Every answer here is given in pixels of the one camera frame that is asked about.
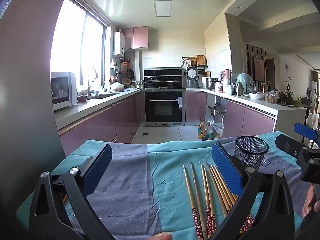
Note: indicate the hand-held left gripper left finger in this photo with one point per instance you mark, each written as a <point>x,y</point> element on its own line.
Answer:
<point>98,165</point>

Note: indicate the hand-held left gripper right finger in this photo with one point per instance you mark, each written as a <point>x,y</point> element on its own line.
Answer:
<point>226,166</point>

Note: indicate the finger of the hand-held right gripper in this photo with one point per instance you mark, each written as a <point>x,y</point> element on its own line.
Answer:
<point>305,131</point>
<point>290,145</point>

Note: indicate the black mesh utensil holder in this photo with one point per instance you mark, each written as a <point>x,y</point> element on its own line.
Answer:
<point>252,155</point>

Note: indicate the row of wooden chopsticks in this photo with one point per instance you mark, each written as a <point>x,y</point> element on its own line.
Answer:
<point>210,217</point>

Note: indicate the person's right hand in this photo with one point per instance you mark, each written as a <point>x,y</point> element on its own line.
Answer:
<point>311,200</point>

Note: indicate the person's left hand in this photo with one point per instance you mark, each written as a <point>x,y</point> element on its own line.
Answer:
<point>162,236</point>

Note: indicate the green potted plant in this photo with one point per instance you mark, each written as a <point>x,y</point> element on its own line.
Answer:
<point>287,100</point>

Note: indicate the clear plastic bag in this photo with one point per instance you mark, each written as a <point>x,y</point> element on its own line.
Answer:
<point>217,130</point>

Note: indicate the dark cooking oil bottle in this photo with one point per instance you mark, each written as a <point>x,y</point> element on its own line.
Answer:
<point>208,133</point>

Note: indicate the pink base cabinets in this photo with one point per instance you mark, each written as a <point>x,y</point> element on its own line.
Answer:
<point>100,125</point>
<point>250,120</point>

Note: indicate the teal and grey tablecloth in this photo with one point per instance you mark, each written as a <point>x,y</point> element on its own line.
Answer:
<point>130,192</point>

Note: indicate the clear food container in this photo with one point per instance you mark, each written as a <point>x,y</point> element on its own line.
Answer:
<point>271,98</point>

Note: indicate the white bowl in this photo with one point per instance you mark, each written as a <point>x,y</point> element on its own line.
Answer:
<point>256,96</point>

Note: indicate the white kitchen countertop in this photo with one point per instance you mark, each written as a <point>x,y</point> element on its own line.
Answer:
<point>105,99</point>

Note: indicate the brown bowl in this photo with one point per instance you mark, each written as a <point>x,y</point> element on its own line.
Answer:
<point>82,99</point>

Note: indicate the steel thermos bottle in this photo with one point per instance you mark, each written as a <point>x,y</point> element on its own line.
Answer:
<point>240,89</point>

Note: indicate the steel sink faucet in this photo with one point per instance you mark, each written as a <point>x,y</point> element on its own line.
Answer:
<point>89,90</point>

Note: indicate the teal appliance under plastic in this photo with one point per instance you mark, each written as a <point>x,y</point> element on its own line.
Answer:
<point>246,82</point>

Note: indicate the white countertop oven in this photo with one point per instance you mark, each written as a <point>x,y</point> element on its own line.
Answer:
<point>62,90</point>

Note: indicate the steel stock pot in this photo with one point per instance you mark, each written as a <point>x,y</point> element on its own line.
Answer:
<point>211,83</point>

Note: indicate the black built-in oven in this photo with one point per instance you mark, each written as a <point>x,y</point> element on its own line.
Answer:
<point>162,107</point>

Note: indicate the dark wooden slat panel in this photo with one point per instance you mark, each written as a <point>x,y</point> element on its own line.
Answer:
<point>250,62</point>

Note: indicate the pink kettle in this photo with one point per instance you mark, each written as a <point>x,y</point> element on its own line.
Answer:
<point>227,74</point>

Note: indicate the grey refrigerator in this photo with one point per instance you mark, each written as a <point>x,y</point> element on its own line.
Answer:
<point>25,105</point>

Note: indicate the hanging kitchen utensil rack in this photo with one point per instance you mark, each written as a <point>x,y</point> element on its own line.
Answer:
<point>126,71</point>

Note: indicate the white rice cooker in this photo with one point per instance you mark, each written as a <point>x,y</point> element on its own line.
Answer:
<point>192,73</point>

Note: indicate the black pot with lid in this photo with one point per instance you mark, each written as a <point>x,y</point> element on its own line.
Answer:
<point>172,83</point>

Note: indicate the black wok with lid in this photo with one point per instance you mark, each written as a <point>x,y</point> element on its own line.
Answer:
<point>153,82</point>

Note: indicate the wooden cutting board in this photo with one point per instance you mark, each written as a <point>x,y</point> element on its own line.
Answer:
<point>200,60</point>

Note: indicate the black range hood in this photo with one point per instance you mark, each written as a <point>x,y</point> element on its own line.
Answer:
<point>162,73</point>

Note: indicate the kitchen window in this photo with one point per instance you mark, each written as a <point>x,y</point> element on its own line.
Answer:
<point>67,42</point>

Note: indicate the square ceiling light panel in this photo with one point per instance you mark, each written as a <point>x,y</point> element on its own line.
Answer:
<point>163,8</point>

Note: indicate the brown wall picture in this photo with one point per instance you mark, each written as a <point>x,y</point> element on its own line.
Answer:
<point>259,69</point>

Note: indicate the black wall rack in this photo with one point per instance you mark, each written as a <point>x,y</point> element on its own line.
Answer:
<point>190,62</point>

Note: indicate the white wall water heater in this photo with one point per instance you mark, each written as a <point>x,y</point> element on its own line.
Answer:
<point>119,43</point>

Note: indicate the pink wall cabinet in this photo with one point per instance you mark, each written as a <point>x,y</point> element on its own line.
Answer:
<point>137,37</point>

